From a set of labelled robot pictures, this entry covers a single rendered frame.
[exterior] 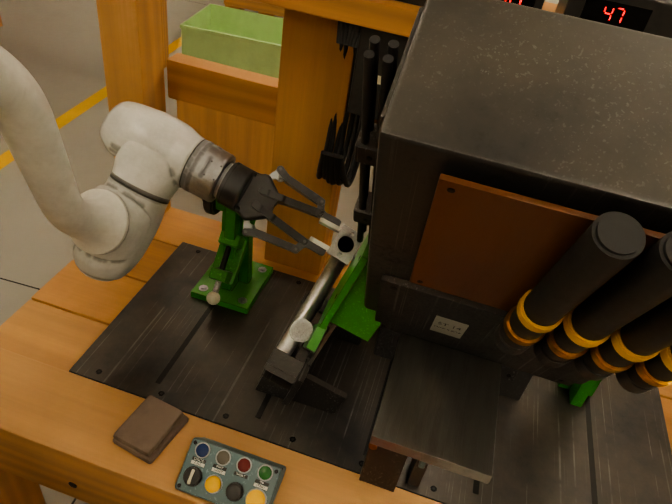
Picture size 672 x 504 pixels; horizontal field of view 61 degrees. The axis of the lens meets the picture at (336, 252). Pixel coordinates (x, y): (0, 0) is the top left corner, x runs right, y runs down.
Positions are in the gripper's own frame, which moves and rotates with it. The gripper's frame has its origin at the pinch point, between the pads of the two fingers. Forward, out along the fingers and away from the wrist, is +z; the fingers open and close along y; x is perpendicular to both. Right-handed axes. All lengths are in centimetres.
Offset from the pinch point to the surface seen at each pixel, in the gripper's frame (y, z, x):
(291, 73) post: 25.3, -21.8, 11.4
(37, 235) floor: -44, -119, 178
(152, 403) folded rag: -38.6, -13.7, 6.1
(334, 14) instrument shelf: 29.5, -16.4, -9.8
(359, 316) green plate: -9.3, 9.2, -5.3
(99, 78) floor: 57, -194, 307
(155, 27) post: 24, -53, 22
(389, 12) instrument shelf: 32.5, -8.9, -12.8
